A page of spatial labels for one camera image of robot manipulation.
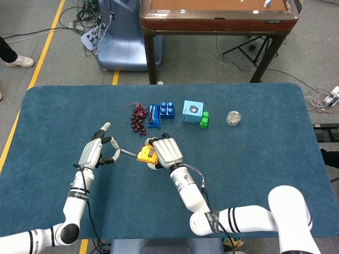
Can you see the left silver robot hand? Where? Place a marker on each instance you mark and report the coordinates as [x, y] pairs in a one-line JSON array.
[[90, 154]]

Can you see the black tripod stand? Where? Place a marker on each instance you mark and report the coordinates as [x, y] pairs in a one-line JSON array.
[[254, 45]]

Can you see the white power strip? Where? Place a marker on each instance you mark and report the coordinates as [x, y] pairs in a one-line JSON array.
[[90, 38]]

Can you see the green toy building block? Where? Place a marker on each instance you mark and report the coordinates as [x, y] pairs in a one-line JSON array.
[[204, 121]]

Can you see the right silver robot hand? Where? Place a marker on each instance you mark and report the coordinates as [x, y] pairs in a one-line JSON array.
[[167, 150]]

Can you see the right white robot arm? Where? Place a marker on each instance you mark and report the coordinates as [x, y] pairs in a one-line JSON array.
[[190, 195]]

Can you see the blue snack packet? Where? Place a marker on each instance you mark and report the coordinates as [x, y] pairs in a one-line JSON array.
[[155, 117]]

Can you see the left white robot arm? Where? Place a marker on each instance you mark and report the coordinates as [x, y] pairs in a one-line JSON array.
[[75, 209]]

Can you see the blue toy building block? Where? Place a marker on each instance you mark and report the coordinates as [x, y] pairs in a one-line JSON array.
[[167, 111]]

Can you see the light blue cardboard box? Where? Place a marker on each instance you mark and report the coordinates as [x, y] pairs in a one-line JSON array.
[[192, 111]]

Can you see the black foot pedal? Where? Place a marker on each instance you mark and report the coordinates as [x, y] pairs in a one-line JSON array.
[[327, 133]]

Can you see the clear jar of paper clips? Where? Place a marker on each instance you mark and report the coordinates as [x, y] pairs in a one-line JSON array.
[[234, 118]]

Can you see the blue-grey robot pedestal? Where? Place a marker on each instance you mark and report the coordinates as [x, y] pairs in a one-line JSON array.
[[124, 47]]

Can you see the single white blue mahjong tile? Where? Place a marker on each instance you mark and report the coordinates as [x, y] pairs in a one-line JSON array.
[[267, 3]]

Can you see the blue-grey robot torso base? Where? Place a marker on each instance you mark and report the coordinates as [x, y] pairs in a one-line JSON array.
[[164, 247]]

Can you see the yellow toy object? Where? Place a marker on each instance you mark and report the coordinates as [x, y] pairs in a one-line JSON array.
[[145, 154]]

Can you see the black trouser leg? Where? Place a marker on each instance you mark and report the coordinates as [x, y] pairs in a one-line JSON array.
[[6, 51]]

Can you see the red grape bunch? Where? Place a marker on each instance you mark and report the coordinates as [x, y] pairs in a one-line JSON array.
[[137, 120]]

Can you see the brown mahjong table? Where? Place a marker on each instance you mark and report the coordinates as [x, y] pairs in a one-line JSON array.
[[217, 22]]

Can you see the white sneaker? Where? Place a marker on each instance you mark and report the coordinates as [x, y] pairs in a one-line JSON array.
[[22, 61]]

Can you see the blue felt table cloth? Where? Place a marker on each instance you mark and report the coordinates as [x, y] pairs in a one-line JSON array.
[[251, 158]]

